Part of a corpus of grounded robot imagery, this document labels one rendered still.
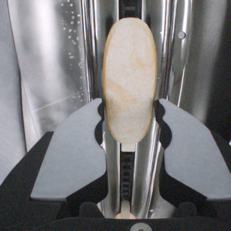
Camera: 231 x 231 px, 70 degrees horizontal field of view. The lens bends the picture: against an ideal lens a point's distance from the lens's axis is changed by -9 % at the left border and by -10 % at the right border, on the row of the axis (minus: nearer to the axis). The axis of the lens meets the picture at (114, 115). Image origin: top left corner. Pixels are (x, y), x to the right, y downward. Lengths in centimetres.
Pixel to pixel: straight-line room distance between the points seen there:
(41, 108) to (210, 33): 17
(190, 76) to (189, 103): 3
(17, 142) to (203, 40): 26
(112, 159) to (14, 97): 13
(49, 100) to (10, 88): 8
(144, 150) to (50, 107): 10
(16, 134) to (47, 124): 10
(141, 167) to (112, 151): 4
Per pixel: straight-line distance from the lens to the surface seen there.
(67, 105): 16
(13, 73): 22
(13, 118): 25
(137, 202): 27
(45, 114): 17
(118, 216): 30
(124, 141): 15
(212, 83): 21
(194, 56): 19
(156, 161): 20
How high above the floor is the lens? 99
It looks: 58 degrees down
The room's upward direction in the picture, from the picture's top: 175 degrees counter-clockwise
